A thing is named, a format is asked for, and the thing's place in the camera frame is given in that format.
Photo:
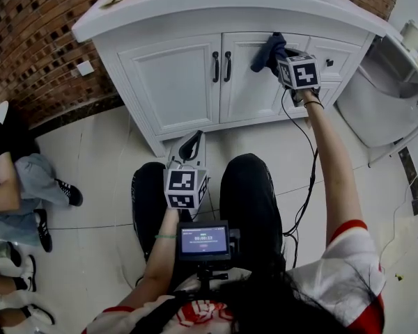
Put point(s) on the white toilet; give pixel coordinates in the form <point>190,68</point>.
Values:
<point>379,110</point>

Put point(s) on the white wall socket plate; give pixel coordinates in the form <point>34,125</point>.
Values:
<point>85,68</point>

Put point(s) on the white jar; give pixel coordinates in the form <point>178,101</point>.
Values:
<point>411,35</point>

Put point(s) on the white curved countertop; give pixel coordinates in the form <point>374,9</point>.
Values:
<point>212,2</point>

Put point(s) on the person's right leg black trousers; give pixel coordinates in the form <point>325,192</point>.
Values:
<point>251,200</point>

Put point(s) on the white vanity cabinet frame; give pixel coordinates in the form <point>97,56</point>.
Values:
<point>108,57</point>

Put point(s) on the black drawer knob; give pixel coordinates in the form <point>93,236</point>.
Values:
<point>329,62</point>

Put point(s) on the person's white and red shirt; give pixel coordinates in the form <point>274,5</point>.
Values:
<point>341,284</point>

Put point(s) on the dark blue cloth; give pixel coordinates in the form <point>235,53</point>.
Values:
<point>268,52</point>

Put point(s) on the person's left forearm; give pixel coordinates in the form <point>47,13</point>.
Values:
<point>160,256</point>

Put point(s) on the white cabinet door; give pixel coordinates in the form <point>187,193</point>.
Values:
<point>251,96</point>
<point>170,89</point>

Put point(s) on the black chest-mounted monitor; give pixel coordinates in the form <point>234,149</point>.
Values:
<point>203,240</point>

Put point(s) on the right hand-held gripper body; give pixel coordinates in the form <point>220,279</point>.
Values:
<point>303,73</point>

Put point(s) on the black monitor mount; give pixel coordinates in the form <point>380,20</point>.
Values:
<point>205,277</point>

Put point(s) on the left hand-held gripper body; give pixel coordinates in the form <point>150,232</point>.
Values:
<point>181,183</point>

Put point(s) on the person's right forearm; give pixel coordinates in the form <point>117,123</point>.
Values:
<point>338,172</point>

